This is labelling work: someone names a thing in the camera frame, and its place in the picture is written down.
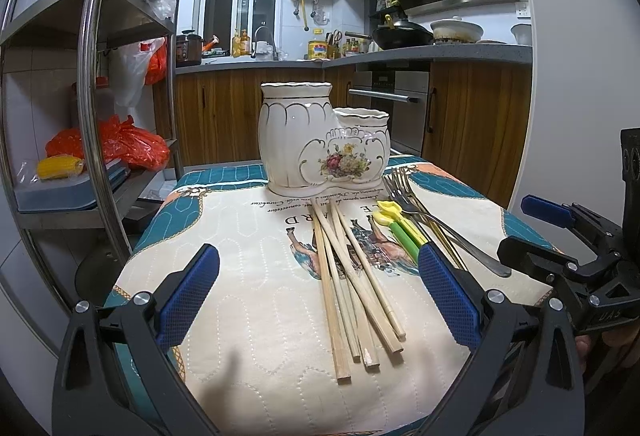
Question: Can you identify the silver fork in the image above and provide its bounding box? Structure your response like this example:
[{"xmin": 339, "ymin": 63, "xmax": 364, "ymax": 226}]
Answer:
[{"xmin": 382, "ymin": 170, "xmax": 512, "ymax": 278}]

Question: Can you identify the green handled yellow spoon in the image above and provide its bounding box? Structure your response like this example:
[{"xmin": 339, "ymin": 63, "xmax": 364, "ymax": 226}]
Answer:
[{"xmin": 372, "ymin": 212, "xmax": 419, "ymax": 263}]

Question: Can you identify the wooden chopstick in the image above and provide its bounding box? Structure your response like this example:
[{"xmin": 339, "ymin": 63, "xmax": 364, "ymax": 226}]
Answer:
[
  {"xmin": 330, "ymin": 200, "xmax": 406, "ymax": 341},
  {"xmin": 311, "ymin": 200, "xmax": 404, "ymax": 354},
  {"xmin": 311, "ymin": 211, "xmax": 350, "ymax": 384},
  {"xmin": 312, "ymin": 204, "xmax": 360, "ymax": 361},
  {"xmin": 338, "ymin": 270, "xmax": 380, "ymax": 370}
]

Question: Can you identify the gold fork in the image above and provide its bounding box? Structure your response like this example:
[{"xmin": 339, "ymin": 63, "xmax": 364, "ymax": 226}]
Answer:
[{"xmin": 390, "ymin": 167, "xmax": 468, "ymax": 271}]

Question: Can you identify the yellow plastic spoon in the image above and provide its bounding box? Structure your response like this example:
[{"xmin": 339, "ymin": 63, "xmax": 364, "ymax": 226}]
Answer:
[{"xmin": 376, "ymin": 200, "xmax": 428, "ymax": 247}]

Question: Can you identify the kitchen faucet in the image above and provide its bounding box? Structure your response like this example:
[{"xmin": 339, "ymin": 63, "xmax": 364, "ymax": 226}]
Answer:
[{"xmin": 250, "ymin": 25, "xmax": 280, "ymax": 60}]

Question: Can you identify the person's right hand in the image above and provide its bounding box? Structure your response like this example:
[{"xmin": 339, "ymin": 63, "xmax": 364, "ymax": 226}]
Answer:
[{"xmin": 575, "ymin": 335, "xmax": 592, "ymax": 371}]

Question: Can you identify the printed quilted table mat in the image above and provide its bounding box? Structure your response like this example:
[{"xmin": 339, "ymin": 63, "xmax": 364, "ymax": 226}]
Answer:
[{"xmin": 104, "ymin": 154, "xmax": 557, "ymax": 436}]

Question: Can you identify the yellow corn cob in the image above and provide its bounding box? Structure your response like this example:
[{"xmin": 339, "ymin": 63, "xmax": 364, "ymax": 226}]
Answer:
[{"xmin": 36, "ymin": 155, "xmax": 84, "ymax": 181}]

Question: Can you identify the built-in oven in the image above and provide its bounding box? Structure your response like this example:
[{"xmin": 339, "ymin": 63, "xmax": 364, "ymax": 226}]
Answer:
[{"xmin": 347, "ymin": 65, "xmax": 430, "ymax": 156}]

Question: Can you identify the white ceramic pot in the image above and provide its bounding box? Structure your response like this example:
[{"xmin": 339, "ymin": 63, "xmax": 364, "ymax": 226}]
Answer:
[{"xmin": 431, "ymin": 16, "xmax": 484, "ymax": 43}]

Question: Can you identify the black wok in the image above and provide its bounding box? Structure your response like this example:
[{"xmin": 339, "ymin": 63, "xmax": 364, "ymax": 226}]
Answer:
[{"xmin": 372, "ymin": 14, "xmax": 434, "ymax": 51}]

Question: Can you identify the white floral ceramic utensil holder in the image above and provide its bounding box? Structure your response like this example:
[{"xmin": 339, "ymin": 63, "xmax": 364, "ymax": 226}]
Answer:
[{"xmin": 258, "ymin": 82, "xmax": 390, "ymax": 198}]

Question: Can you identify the red lidded plastic jar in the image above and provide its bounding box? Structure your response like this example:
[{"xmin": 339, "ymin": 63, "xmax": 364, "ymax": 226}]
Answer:
[{"xmin": 70, "ymin": 76, "xmax": 115, "ymax": 127}]

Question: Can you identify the hanging red plastic bag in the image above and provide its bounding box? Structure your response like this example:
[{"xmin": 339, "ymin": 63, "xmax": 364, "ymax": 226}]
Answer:
[{"xmin": 139, "ymin": 38, "xmax": 167, "ymax": 85}]

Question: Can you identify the white plastic bag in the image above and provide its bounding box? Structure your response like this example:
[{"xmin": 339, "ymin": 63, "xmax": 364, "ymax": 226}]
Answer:
[{"xmin": 108, "ymin": 40, "xmax": 156, "ymax": 108}]

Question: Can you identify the yellow oil bottle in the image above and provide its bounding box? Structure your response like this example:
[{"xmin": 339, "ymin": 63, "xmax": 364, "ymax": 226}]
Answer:
[{"xmin": 307, "ymin": 40, "xmax": 329, "ymax": 59}]

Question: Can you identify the black rice cooker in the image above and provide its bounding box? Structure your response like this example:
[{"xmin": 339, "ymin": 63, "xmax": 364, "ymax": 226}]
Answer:
[{"xmin": 176, "ymin": 29, "xmax": 203, "ymax": 67}]

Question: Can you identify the stainless steel shelf rack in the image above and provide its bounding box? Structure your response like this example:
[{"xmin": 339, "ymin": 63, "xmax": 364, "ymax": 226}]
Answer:
[{"xmin": 0, "ymin": 0, "xmax": 191, "ymax": 267}]

